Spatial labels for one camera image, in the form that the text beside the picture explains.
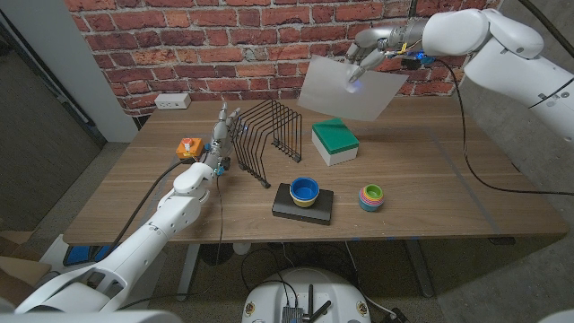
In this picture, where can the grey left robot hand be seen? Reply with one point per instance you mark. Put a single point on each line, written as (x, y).
(220, 141)

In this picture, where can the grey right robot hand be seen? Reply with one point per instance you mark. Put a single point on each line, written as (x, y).
(390, 38)

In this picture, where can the white file sheet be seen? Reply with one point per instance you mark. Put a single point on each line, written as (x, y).
(332, 94)

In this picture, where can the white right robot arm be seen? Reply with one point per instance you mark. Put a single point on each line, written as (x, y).
(493, 49)

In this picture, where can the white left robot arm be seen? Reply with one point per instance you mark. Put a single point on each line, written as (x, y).
(179, 211)

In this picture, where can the orange emergency stop box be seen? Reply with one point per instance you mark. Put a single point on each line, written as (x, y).
(190, 150)

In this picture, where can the green topped white box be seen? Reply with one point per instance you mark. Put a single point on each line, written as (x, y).
(334, 137)

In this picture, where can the dark grey flat box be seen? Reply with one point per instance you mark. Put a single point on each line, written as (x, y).
(314, 212)

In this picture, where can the small grey computer box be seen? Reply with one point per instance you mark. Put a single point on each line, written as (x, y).
(292, 315)

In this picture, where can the brown cardboard box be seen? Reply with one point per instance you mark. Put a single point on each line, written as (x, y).
(22, 269)

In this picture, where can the white power outlet strip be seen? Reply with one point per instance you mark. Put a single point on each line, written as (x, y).
(172, 101)

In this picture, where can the blue plastic cup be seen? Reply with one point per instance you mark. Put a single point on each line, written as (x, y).
(304, 189)

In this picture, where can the yellow plastic cup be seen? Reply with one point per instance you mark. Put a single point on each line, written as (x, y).
(304, 204)

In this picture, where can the brick print backdrop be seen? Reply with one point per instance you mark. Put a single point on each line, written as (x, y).
(179, 45)

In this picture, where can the white table leg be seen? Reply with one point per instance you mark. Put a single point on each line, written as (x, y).
(188, 269)

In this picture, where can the rainbow stacked cups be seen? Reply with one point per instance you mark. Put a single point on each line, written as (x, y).
(371, 199)

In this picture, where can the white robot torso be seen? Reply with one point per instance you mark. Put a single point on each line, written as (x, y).
(269, 300)

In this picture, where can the black antenna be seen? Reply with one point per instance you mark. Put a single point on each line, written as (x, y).
(310, 298)
(323, 310)

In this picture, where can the white blue floor device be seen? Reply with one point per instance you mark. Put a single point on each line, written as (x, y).
(78, 255)

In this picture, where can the grey table leg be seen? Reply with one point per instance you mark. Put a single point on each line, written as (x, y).
(419, 269)

